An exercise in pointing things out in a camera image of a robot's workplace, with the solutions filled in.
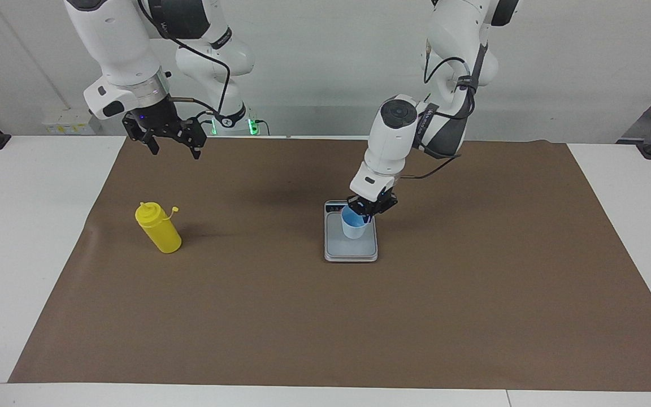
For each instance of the brown table mat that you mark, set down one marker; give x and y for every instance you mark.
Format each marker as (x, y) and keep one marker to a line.
(303, 328)

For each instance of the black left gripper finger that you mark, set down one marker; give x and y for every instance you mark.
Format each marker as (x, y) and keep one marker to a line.
(378, 210)
(367, 217)

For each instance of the light blue plastic cup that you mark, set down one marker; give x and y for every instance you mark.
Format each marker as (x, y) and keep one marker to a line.
(352, 229)

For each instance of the white wall socket box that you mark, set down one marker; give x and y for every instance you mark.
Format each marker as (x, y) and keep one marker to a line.
(68, 123)

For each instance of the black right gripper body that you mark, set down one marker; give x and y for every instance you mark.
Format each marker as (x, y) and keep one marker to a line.
(153, 120)

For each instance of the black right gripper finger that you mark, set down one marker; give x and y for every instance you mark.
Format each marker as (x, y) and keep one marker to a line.
(196, 133)
(149, 140)

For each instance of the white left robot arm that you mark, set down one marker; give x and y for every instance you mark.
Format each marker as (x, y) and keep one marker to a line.
(396, 135)

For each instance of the silver digital kitchen scale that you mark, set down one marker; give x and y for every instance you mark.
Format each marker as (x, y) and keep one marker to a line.
(354, 249)

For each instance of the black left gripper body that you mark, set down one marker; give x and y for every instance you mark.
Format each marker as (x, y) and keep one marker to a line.
(373, 203)

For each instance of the yellow squeeze seasoning bottle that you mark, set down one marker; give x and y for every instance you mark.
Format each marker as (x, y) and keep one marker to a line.
(161, 232)

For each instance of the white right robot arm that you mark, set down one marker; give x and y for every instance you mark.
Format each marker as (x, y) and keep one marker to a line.
(116, 51)

